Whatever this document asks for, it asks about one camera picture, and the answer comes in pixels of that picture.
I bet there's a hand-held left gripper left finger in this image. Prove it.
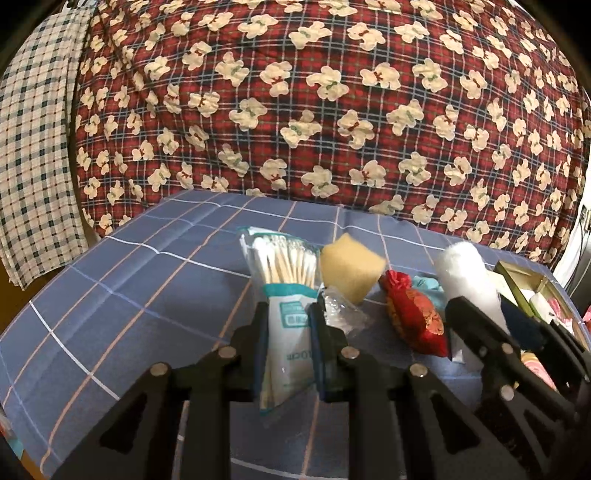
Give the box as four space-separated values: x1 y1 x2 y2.
51 300 271 480

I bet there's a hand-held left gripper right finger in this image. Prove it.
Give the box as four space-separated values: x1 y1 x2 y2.
307 302 529 480

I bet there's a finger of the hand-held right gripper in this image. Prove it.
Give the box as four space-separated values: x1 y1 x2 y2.
444 296 580 421
500 298 591 365

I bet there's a white cloth with pink trim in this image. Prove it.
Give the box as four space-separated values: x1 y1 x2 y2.
530 293 555 324

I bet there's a clear plastic bag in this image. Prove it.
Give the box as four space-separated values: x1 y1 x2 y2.
321 285 372 344

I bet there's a gold rectangular tin box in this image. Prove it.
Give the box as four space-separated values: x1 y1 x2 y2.
494 261 591 342

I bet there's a white gauze roll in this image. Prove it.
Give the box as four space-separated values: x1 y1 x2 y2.
434 241 511 337

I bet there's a red embroidered pouch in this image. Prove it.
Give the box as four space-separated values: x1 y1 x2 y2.
379 270 451 358

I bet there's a teal cloth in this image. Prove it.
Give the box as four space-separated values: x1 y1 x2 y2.
412 274 445 294

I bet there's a cotton swab packet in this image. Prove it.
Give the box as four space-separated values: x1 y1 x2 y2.
238 225 324 416

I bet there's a yellow sponge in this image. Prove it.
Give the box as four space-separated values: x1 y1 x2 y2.
320 233 387 305

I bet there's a blue checked bedsheet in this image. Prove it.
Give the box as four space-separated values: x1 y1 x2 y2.
0 189 583 480

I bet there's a red plaid bear-print blanket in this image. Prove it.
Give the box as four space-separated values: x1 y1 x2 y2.
74 0 591 278

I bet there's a beige green checked hanging cloth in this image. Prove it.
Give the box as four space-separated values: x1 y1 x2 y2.
0 7 100 291

